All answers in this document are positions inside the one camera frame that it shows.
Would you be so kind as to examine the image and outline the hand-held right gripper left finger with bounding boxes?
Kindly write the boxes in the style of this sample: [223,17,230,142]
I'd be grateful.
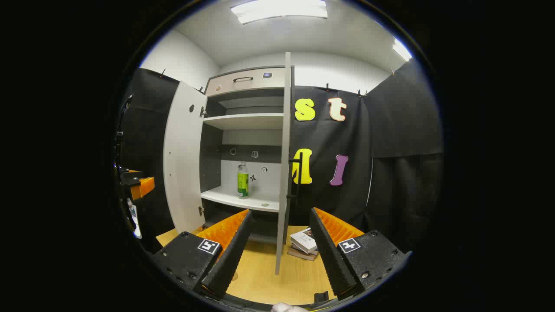
[152,209,253,300]

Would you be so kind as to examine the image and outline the brown book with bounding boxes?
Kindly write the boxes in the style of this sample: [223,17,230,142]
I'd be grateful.
[287,246,318,261]

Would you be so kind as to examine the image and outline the clear bottle with green label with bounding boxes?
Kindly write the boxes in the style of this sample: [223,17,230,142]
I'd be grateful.
[237,162,250,198]

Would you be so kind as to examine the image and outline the large ceiling light panel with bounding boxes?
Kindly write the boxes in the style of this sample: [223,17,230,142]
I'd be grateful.
[230,0,329,25]

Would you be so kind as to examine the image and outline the small ceiling light panel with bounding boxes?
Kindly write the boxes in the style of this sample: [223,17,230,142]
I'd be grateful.
[392,38,412,62]

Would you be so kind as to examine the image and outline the grey cabinet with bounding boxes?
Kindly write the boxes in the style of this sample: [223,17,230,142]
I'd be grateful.
[199,66,295,244]

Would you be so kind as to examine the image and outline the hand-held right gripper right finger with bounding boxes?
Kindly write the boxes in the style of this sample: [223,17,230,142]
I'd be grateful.
[309,207,411,300]

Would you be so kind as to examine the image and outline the grey cabinet door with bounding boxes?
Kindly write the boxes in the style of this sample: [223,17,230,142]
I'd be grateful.
[275,52,303,276]
[163,81,208,235]

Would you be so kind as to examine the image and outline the black backdrop cloth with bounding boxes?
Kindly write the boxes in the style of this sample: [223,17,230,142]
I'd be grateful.
[115,61,444,254]

